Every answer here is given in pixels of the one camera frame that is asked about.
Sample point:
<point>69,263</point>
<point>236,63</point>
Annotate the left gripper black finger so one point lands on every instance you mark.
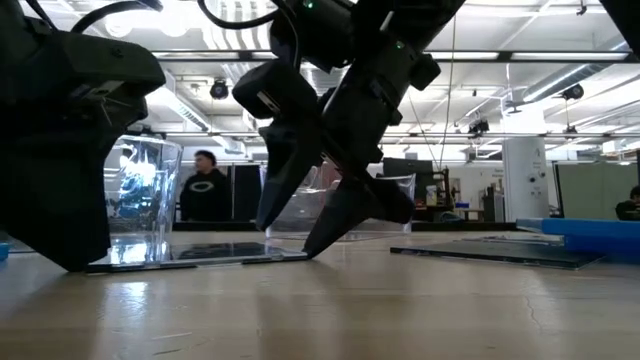
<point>55,210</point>

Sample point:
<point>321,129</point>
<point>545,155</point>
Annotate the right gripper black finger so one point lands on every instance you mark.
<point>287,165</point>
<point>360,210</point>

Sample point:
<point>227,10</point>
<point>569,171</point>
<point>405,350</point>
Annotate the blue jewel case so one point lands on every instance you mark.
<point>590,226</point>
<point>605,248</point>

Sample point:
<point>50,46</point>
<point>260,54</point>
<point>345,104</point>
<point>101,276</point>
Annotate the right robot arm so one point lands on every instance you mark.
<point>350,25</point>

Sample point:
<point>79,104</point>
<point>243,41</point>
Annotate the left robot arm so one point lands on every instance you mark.
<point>10,15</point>

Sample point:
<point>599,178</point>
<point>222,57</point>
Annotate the clear plastic bin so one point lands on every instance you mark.
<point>145,190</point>
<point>392,197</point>

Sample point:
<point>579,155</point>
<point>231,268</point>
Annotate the person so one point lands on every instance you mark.
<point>631,207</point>
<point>205,195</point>

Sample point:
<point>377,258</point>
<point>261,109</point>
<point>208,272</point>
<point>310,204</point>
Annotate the black ceiling spotlight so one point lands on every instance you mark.
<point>573,92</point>
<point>219,90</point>

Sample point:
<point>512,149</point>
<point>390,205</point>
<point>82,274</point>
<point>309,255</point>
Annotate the white pillar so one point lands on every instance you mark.
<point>525,175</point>

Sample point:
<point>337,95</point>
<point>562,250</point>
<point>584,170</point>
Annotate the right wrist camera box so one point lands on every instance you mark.
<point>275,90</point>

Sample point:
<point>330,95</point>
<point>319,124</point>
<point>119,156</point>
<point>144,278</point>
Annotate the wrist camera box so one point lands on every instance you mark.
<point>115,65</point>
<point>275,90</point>

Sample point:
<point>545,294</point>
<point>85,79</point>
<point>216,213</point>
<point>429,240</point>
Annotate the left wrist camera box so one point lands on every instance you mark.
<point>115,65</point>

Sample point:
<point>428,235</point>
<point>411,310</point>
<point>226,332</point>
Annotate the black overhead frame beam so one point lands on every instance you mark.
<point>500,56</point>

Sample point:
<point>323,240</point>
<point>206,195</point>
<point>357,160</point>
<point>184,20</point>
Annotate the green partition wall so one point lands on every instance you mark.
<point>595,190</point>

